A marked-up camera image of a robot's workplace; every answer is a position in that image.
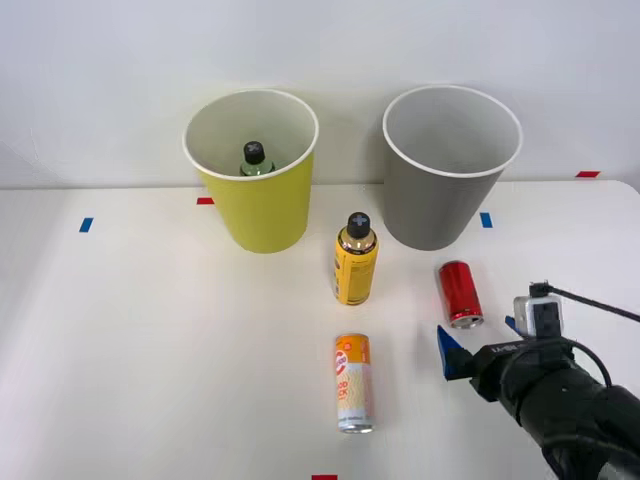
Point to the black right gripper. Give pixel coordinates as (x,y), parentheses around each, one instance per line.
(495,372)

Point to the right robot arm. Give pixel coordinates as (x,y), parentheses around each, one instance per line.
(590,420)

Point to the red drink can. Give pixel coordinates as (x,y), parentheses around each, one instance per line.
(459,292)

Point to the orange and white drink can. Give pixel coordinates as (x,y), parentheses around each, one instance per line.
(354,385)

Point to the grey plastic bin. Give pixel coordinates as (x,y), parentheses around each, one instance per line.
(430,205)

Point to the yellow bottle with black cap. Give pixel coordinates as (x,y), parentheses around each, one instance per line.
(355,270)

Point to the yellow-green plastic bin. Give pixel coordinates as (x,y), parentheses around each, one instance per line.
(265,210)

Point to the green bottle with black cap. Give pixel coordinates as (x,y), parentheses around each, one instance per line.
(256,162)

